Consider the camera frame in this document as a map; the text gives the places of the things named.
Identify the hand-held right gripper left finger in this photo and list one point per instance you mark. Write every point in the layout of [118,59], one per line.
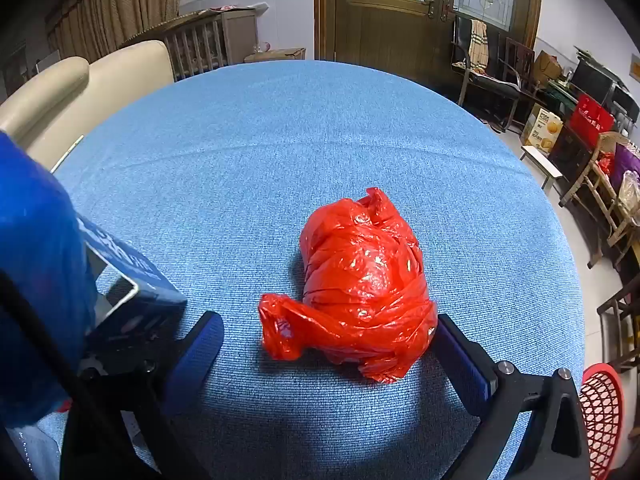
[197,355]

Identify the red plastic bag bundle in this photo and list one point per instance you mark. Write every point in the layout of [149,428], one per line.
[360,280]

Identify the blue plastic bag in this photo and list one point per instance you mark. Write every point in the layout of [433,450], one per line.
[40,260]

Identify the red cloth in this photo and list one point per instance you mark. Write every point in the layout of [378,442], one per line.
[225,8]

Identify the blue tablecloth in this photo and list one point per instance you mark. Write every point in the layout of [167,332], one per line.
[300,160]

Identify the small red bag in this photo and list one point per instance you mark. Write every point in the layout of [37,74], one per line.
[606,162]

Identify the small white stool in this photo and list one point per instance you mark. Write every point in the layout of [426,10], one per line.
[542,162]

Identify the red gift bag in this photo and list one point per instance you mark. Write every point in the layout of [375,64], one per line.
[592,115]

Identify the black metal chair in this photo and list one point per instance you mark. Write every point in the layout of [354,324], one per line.
[492,82]

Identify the dark wooden side table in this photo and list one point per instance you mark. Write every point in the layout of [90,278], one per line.
[570,150]

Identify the purple cushion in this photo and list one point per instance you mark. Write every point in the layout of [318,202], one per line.
[625,162]

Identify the orange wall sign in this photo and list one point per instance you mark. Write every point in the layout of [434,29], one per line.
[635,67]

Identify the brown cardboard box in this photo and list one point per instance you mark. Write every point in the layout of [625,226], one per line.
[280,54]

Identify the striped beige scarf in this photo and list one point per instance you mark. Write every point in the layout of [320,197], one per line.
[479,45]

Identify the red plastic basket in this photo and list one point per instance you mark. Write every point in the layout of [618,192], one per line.
[602,410]

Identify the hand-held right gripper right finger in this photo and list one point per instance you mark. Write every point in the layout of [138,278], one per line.
[462,360]

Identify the dark wooden chair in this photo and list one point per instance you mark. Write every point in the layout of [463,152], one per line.
[517,57]
[620,305]

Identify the green desk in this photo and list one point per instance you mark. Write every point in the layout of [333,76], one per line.
[561,95]

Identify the cream leather sofa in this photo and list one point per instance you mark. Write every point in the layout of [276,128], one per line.
[125,75]

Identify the black monitor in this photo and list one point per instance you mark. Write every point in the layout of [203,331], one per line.
[592,77]

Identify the wicker chair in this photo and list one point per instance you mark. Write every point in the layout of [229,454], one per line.
[607,140]

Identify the white thin stick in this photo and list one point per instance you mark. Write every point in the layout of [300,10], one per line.
[67,152]

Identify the blue paper carton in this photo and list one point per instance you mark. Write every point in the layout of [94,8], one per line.
[155,295]

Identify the yellow printed carton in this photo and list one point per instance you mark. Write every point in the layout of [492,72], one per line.
[540,130]

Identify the grey wooden crib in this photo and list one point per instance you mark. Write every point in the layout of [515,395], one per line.
[200,45]

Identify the beige curtain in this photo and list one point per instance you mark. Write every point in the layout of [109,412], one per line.
[115,5]

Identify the clear plastic bag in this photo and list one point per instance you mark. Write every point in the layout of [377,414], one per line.
[631,190]

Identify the wooden double door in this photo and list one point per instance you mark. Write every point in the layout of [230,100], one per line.
[380,25]

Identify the brown paper bag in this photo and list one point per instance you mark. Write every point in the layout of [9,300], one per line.
[547,67]

